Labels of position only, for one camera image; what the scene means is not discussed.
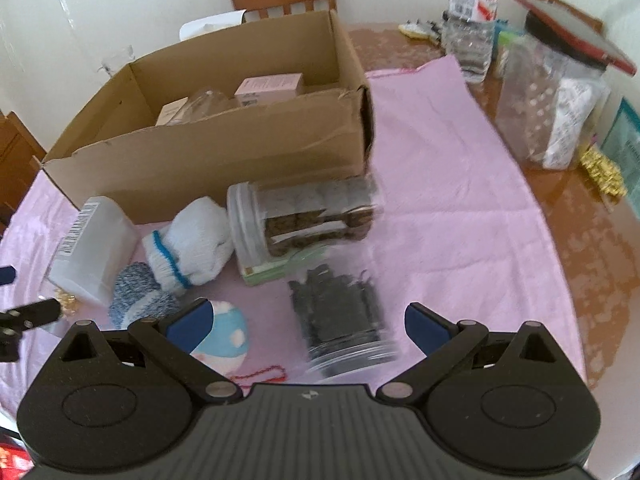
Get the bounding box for light blue plush toy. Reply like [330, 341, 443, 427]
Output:
[191, 301, 248, 376]

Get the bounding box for blue white knitted sock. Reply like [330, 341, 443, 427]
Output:
[108, 262, 180, 330]

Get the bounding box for white green medical bottle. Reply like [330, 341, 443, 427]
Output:
[47, 196, 140, 307]

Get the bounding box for white sock blue stripe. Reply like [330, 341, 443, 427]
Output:
[142, 196, 234, 296]

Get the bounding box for clear jar of black clips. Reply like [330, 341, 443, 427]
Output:
[288, 262, 399, 380]

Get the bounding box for clear jar of brown balls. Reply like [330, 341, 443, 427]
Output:
[227, 174, 382, 268]

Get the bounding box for pink cloth table cover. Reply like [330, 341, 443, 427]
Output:
[1, 58, 587, 419]

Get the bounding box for green flat box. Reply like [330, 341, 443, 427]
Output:
[238, 246, 326, 286]

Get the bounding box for beige small carton box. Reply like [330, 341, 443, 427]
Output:
[155, 96, 189, 126]

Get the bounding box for gold ornament on table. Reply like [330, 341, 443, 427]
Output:
[579, 144, 627, 200]

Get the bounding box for pink small carton box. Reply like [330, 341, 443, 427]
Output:
[234, 73, 304, 106]

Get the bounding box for brown cardboard box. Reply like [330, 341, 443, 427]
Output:
[43, 11, 374, 224]

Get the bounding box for large clear jar red lid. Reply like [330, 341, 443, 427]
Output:
[495, 0, 637, 171]

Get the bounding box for clear plastic water bottle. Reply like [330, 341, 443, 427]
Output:
[442, 0, 498, 84]

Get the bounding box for tissue box with white tissue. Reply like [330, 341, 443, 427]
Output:
[179, 10, 245, 41]

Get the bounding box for wooden chair at right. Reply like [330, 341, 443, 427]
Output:
[541, 0, 604, 35]

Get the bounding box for red bead string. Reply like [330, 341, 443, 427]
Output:
[230, 364, 289, 387]

